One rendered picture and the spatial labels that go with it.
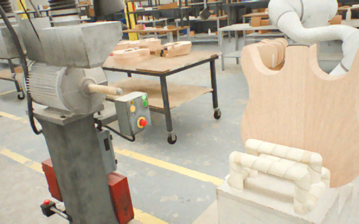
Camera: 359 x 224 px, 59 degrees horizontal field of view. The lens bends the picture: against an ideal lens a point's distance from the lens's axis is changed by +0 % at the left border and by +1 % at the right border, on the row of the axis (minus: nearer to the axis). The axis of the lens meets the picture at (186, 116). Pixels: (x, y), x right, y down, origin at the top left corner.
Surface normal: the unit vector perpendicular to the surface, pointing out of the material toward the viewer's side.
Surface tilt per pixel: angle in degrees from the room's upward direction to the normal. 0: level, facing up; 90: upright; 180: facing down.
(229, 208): 90
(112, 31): 90
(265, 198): 0
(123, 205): 90
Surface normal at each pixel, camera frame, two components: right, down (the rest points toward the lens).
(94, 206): 0.79, 0.14
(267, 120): -0.62, 0.34
